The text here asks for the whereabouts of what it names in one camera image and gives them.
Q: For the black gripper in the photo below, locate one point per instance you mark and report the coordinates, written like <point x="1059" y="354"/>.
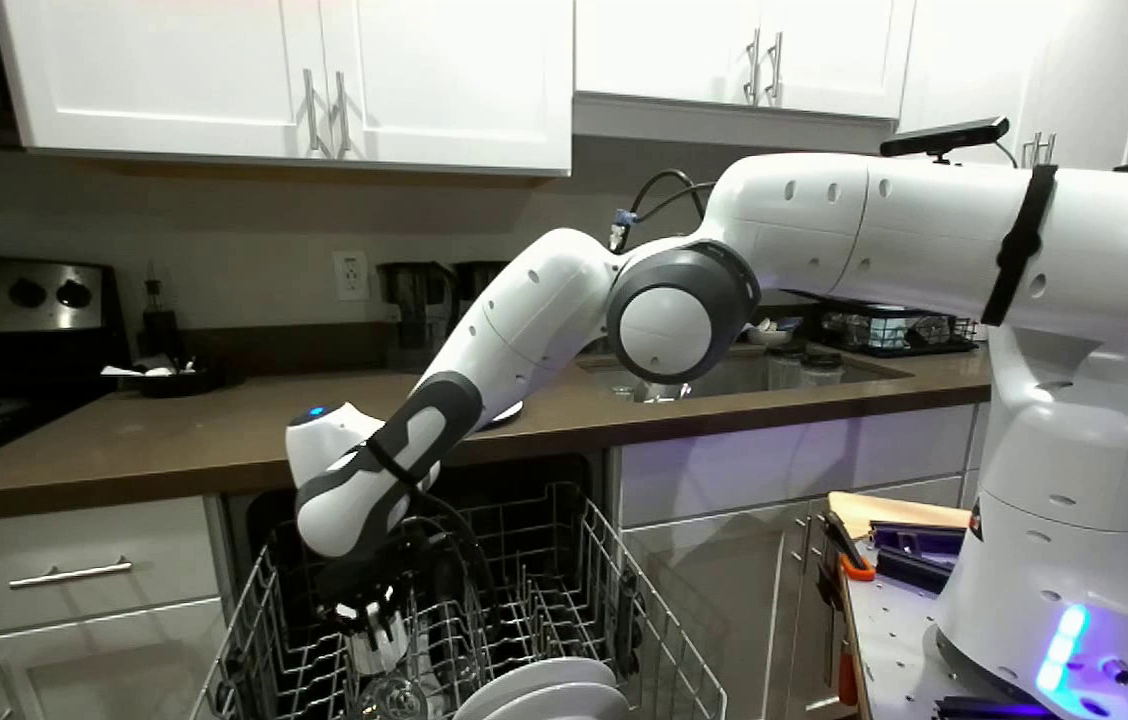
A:
<point x="370" y="582"/>

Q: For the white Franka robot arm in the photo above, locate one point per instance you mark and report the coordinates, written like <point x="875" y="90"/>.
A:
<point x="856" y="226"/>

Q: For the clear drinking glass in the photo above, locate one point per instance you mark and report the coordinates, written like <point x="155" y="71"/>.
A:
<point x="393" y="700"/>

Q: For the white plate in rack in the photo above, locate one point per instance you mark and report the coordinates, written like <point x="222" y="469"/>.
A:
<point x="576" y="706"/>
<point x="529" y="672"/>

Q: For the open dishwasher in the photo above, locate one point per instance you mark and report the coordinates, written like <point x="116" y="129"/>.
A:
<point x="526" y="482"/>

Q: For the white lower cabinet door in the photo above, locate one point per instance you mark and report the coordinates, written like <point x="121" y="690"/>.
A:
<point x="109" y="665"/>

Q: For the white drawer front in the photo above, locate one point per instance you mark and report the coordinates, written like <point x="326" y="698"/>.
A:
<point x="69" y="535"/>

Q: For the black pan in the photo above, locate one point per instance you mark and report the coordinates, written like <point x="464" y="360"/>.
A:
<point x="166" y="376"/>

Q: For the dark bottle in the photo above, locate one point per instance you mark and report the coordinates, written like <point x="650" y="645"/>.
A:
<point x="163" y="327"/>

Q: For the white under-sink cabinet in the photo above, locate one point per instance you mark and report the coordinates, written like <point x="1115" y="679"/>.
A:
<point x="726" y="465"/>

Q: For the black steel stove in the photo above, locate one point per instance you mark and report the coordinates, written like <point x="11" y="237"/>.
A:
<point x="7" y="293"/>

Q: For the perforated robot table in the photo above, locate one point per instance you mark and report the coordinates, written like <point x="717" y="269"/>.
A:
<point x="896" y="654"/>

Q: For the wooden board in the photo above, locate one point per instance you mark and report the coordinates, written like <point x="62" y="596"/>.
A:
<point x="896" y="508"/>

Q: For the black flat case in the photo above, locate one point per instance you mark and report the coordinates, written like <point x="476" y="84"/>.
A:
<point x="917" y="555"/>

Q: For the wide white upper cabinet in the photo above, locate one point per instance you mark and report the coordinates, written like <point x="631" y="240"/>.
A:
<point x="148" y="67"/>

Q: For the black dish drying rack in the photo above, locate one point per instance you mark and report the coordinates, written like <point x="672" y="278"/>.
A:
<point x="896" y="329"/>

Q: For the white wall outlet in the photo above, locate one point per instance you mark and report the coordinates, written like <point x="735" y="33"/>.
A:
<point x="350" y="272"/>

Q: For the black camera bar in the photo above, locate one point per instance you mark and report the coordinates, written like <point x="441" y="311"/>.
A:
<point x="946" y="136"/>

